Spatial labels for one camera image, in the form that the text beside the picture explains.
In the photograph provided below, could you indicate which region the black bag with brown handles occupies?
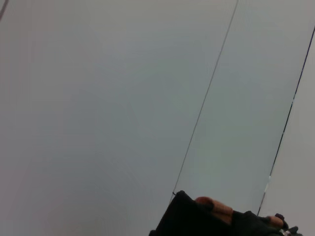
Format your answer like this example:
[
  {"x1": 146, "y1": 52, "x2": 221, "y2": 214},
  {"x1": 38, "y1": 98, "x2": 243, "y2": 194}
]
[{"x1": 149, "y1": 190, "x2": 300, "y2": 236}]

